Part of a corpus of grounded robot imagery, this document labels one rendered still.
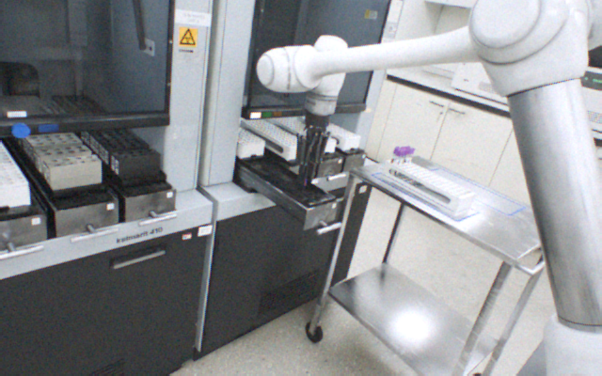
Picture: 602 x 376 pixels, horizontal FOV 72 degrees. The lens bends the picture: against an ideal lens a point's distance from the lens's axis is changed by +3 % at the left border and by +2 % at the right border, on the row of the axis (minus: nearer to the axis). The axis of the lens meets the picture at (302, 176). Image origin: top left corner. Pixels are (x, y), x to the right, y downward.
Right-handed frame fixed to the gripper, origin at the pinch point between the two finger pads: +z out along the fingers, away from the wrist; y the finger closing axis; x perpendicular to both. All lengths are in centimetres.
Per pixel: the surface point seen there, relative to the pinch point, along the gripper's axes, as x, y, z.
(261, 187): -7.1, 11.3, 6.2
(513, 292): 42, -153, 85
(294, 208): 8.4, 11.3, 5.6
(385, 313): 24, -35, 56
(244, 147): -21.8, 8.7, -1.4
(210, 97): -21.6, 23.5, -18.8
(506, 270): 58, -21, 6
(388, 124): -113, -224, 40
